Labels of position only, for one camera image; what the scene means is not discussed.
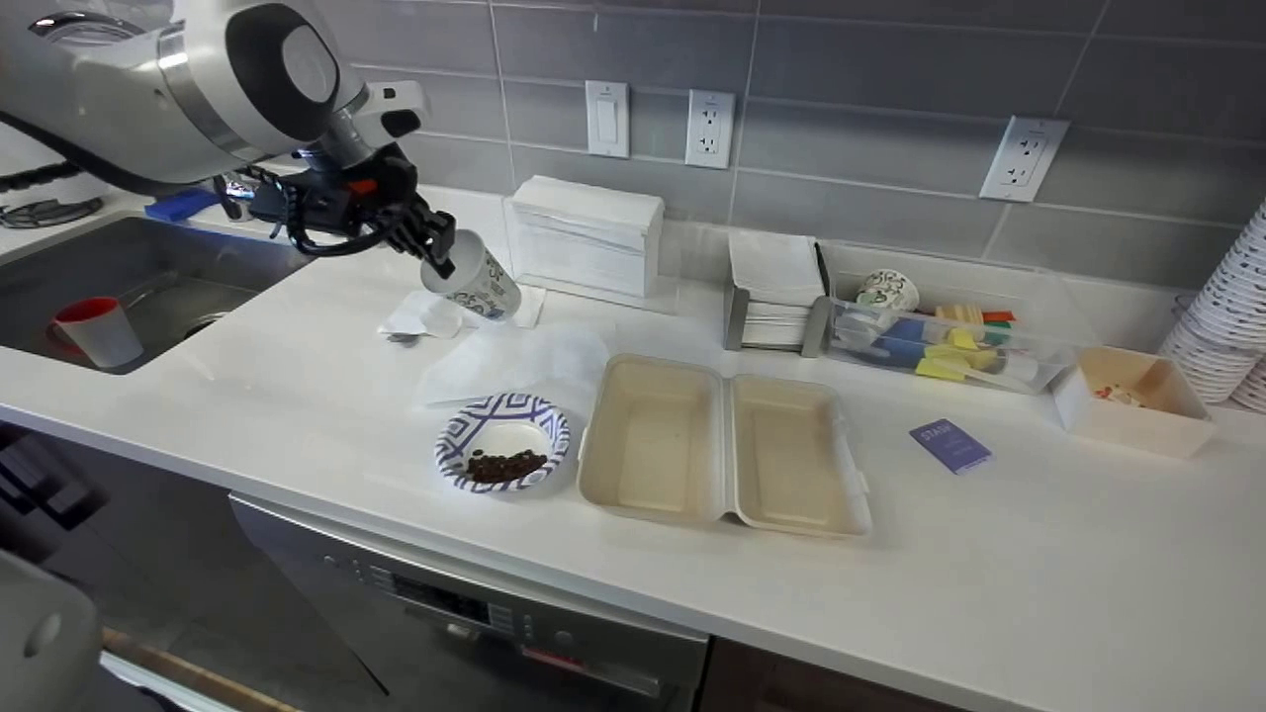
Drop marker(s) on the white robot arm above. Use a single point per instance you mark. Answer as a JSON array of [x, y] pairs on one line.
[[224, 89]]

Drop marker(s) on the steel napkin holder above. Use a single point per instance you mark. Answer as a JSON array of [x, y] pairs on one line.
[[776, 295]]

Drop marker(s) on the white outlet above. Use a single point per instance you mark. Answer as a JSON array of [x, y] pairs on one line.
[[708, 127], [1023, 161]]

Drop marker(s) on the blue sponge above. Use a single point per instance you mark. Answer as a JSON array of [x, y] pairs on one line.
[[178, 209]]

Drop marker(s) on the patterned paper cup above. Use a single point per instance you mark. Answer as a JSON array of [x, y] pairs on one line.
[[473, 280]]

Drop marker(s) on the clear condiment tray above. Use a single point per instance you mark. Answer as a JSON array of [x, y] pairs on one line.
[[893, 325]]

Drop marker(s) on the blue patterned paper bowl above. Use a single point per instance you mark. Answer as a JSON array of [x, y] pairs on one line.
[[505, 426]]

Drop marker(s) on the beige foam takeout container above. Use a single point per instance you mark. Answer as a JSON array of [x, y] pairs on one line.
[[680, 445]]

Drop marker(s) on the brown food contents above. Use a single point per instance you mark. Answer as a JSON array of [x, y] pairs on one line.
[[505, 470]]

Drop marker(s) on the white napkin dispenser box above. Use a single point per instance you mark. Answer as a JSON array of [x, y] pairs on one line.
[[587, 236]]

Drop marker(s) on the red rimmed cup in sink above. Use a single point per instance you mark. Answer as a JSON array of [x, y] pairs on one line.
[[100, 329]]

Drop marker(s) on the white outlet right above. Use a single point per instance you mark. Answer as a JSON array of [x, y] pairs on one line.
[[1023, 161]]

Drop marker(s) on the stack of paper cups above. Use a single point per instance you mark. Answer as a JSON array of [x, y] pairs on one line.
[[1221, 338]]

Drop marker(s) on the white light switch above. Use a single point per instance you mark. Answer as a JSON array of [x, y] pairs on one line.
[[606, 122]]

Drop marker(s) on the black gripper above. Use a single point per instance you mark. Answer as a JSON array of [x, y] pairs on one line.
[[373, 205]]

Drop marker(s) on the white outlet left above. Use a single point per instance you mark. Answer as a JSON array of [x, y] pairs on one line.
[[708, 127]]

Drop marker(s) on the small beige cardboard box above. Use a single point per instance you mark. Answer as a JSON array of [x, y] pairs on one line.
[[1134, 400]]

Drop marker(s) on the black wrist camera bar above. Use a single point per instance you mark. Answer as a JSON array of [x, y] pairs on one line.
[[257, 197]]

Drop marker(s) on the stainless dishwasher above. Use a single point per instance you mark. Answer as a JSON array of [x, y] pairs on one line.
[[453, 637]]

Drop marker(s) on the steel sink basin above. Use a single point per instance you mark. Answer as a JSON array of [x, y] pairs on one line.
[[169, 280]]

